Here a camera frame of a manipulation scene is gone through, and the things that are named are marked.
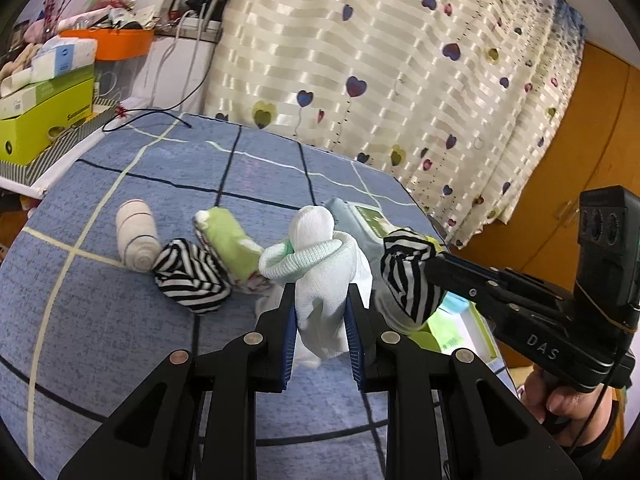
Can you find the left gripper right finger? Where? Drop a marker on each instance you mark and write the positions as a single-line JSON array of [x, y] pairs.
[[371, 358]]

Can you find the green lidded white box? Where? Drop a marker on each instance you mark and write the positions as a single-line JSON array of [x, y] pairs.
[[456, 324]]

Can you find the white bandage cloth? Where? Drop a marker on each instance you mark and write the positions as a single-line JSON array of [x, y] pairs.
[[136, 236]]

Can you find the white mint sock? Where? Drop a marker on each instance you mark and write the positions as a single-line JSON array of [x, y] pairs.
[[322, 263]]

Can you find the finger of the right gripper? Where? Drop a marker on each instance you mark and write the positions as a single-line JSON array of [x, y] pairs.
[[492, 289]]

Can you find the lime green cardboard box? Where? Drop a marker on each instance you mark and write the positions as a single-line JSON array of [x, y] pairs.
[[25, 137]]

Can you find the heart pattern curtain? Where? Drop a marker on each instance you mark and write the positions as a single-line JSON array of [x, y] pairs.
[[458, 100]]

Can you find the person right hand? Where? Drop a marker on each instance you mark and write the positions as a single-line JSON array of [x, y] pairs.
[[588, 413]]

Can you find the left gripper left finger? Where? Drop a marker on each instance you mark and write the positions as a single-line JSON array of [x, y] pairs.
[[273, 345]]

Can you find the orange storage bin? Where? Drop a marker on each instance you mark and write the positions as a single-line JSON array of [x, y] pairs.
[[116, 44]]

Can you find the white green long box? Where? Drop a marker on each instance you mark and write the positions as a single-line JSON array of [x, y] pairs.
[[23, 100]]

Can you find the wooden wardrobe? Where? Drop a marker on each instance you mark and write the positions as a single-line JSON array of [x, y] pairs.
[[596, 145]]

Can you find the striped tray box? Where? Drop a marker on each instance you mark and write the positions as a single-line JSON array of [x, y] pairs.
[[64, 143]]

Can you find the wet wipes pack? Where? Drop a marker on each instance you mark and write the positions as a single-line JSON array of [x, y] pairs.
[[366, 224]]

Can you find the white blue tissue box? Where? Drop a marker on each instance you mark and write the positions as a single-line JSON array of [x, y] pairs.
[[61, 55]]

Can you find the black white striped sock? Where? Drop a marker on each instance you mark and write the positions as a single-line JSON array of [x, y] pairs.
[[192, 277]]

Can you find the green towel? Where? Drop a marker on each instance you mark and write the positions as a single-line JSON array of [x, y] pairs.
[[222, 235]]

